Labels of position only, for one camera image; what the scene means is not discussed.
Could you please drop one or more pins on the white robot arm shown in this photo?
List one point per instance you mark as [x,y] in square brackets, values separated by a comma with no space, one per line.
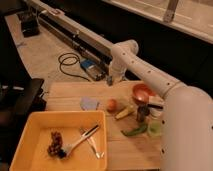
[187,123]

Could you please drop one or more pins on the red bowl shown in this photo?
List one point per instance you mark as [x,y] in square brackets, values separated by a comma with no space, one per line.
[141,93]

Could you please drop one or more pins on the blue electronic device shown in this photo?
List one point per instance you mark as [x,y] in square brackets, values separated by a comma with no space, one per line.
[92,70]

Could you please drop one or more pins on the wooden cutting board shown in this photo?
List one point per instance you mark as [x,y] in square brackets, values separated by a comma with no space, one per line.
[137,153]

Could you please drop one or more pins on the metal cup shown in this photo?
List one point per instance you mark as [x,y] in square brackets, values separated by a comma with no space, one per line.
[142,112]

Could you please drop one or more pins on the wooden brush block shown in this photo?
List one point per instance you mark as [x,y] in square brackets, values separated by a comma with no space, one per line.
[156,102]

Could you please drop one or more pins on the green pepper toy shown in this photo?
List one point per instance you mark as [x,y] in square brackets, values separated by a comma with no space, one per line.
[135,131]

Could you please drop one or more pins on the white small cup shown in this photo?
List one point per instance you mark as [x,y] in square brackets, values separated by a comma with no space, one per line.
[155,114]

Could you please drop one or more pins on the green plastic cup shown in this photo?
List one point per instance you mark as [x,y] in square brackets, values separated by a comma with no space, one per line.
[154,129]

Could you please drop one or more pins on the silver fork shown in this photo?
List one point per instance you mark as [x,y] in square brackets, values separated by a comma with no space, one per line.
[92,144]

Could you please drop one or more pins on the dark grape bunch toy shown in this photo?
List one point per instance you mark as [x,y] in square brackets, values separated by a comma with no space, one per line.
[56,144]

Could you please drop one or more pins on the black chair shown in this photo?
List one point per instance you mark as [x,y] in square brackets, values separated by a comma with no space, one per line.
[15,107]

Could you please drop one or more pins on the black box device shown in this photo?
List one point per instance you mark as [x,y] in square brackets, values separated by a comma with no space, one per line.
[29,25]

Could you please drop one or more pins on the yellow plastic tray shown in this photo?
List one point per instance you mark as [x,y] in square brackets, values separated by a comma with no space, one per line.
[31,153]

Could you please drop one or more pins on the metal rail beam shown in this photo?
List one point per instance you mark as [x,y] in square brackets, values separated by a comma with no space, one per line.
[76,30]

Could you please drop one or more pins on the black handled spatula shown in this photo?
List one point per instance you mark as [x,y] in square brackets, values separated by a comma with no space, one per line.
[66,150]

